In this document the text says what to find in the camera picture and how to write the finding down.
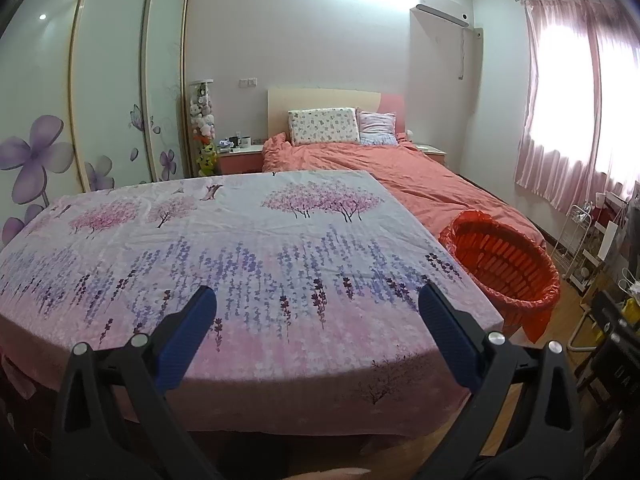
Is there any orange lined trash basket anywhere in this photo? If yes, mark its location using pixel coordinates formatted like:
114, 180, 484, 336
439, 210, 561, 342

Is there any salmon pink duvet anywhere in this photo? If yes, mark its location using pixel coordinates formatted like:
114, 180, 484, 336
262, 133, 546, 250

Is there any tree-print bed sheet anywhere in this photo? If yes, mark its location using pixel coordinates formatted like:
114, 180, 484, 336
1, 170, 502, 437

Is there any pink curtain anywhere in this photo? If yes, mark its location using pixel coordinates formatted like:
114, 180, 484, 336
514, 0, 639, 212

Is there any right side nightstand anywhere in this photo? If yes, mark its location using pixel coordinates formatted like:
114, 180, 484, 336
414, 144, 447, 166

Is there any pink white nightstand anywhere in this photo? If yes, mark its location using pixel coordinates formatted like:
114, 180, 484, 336
218, 144, 264, 174

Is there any white mug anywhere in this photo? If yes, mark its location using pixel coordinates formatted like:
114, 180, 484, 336
239, 136, 252, 148

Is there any plush toy hanging column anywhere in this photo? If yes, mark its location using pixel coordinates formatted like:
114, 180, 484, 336
189, 79, 218, 177

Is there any floral sliding wardrobe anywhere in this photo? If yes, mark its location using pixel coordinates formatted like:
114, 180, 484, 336
1, 0, 190, 242

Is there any striped pink pillow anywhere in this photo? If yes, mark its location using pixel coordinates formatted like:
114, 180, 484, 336
356, 108, 398, 146

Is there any floral white pillow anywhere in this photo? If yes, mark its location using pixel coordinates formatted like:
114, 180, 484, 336
288, 107, 359, 145

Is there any beige pink headboard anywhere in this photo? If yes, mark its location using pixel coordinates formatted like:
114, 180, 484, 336
267, 87, 406, 138

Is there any white air conditioner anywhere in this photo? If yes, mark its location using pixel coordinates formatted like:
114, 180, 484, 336
416, 0, 471, 28

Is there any white wire rack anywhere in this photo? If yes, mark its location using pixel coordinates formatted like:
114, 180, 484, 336
551, 202, 604, 296

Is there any white wall socket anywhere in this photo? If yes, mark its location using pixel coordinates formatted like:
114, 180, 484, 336
239, 78, 257, 88

